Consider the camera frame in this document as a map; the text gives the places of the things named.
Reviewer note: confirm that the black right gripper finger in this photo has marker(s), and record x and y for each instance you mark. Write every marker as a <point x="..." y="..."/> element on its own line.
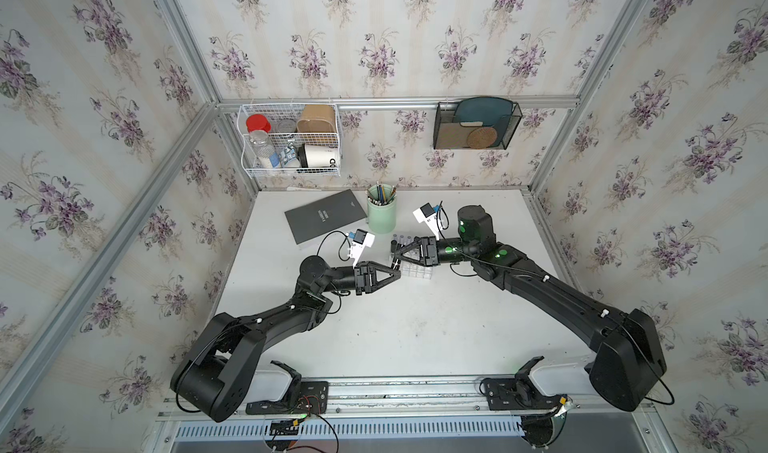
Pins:
<point x="412" y="257"/>
<point x="415" y="244"/>

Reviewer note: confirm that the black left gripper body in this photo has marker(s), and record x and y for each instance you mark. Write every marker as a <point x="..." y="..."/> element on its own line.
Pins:
<point x="360" y="278"/>

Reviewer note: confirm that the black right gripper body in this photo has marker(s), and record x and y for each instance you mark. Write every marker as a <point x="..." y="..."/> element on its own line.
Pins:
<point x="448" y="251"/>

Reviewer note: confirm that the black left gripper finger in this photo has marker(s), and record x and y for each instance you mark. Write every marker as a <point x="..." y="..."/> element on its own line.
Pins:
<point x="383" y="277"/>
<point x="375" y="266"/>

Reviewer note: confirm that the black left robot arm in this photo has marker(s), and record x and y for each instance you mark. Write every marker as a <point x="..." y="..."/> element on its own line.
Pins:
<point x="217" y="371"/>

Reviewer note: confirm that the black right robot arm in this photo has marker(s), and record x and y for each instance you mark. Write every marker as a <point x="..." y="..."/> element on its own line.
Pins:
<point x="629" y="361"/>

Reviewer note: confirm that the clear acrylic lipstick organizer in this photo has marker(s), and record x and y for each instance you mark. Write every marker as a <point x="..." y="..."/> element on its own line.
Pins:
<point x="407" y="268"/>

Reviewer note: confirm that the mint green pen cup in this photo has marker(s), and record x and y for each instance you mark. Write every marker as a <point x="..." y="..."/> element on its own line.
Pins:
<point x="382" y="220"/>

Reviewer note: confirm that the pens in cup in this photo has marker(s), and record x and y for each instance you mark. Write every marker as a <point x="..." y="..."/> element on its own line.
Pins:
<point x="381" y="195"/>

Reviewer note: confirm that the dark grey notebook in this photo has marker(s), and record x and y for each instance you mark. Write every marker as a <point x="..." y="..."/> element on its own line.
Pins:
<point x="318" y="218"/>

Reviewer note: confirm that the white cylindrical speaker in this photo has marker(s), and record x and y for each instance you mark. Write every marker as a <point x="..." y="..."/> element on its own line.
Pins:
<point x="318" y="157"/>

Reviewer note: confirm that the clear plastic bottle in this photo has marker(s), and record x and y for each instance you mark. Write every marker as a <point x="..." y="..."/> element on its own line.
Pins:
<point x="264" y="150"/>

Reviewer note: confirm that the red lidded jar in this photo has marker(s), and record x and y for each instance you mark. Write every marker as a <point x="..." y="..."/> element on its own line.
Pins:
<point x="258" y="122"/>

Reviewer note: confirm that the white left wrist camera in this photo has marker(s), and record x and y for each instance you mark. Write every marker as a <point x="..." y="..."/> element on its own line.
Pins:
<point x="359" y="241"/>

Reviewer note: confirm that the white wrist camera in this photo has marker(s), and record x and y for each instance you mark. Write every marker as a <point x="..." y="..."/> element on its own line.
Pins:
<point x="429" y="216"/>
<point x="359" y="241"/>

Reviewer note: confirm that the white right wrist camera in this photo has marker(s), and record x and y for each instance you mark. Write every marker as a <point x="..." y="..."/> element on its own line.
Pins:
<point x="429" y="216"/>

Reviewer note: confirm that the aluminium front rail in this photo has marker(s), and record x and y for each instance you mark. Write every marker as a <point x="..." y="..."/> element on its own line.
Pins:
<point x="404" y="397"/>

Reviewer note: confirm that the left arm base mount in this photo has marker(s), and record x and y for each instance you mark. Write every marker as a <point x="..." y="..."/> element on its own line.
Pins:
<point x="283" y="390"/>

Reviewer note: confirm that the black mesh wall organizer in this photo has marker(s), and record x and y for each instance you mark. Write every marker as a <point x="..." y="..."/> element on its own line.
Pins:
<point x="451" y="135"/>

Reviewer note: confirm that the white wire wall basket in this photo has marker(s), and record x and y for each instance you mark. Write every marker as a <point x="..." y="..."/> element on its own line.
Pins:
<point x="286" y="139"/>

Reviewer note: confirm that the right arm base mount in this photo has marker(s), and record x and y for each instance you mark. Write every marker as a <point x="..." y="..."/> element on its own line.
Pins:
<point x="519" y="393"/>

